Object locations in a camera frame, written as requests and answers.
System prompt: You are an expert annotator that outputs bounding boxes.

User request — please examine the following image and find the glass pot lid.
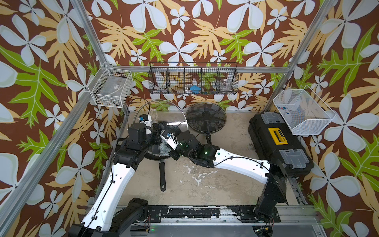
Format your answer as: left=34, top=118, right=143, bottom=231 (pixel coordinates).
left=129, top=99, right=188, bottom=132

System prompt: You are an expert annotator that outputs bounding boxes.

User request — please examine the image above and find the green microfibre cloth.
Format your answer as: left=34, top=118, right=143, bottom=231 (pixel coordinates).
left=159, top=143, right=172, bottom=156

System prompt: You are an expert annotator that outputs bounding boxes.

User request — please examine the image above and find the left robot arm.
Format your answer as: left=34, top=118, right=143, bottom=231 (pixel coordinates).
left=68, top=122, right=161, bottom=237

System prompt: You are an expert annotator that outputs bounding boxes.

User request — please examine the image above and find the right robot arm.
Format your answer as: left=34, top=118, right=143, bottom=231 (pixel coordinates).
left=160, top=130, right=288, bottom=221

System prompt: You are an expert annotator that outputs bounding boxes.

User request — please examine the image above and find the small pan with lid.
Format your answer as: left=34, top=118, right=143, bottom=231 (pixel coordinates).
left=186, top=102, right=227, bottom=145

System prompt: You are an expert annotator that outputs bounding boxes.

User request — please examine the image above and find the large black frying pan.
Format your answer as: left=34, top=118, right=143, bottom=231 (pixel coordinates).
left=141, top=123, right=181, bottom=192

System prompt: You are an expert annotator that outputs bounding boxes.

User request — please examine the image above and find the black yellow toolbox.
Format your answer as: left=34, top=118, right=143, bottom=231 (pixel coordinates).
left=248, top=112, right=314, bottom=178

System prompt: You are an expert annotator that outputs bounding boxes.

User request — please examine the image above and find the white mesh basket right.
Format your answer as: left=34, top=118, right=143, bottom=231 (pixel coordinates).
left=273, top=86, right=337, bottom=136

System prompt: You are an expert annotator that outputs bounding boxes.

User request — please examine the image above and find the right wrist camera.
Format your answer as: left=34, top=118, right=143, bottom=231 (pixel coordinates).
left=160, top=130, right=178, bottom=150

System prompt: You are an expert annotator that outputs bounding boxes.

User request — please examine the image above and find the black wire basket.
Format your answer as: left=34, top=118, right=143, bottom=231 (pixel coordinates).
left=148, top=62, right=239, bottom=95

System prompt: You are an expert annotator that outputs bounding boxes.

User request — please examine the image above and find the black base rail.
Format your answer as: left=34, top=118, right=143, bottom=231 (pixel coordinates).
left=137, top=205, right=281, bottom=224

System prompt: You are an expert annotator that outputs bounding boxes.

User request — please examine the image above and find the white wire basket left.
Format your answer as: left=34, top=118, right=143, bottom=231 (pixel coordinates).
left=88, top=63, right=133, bottom=108

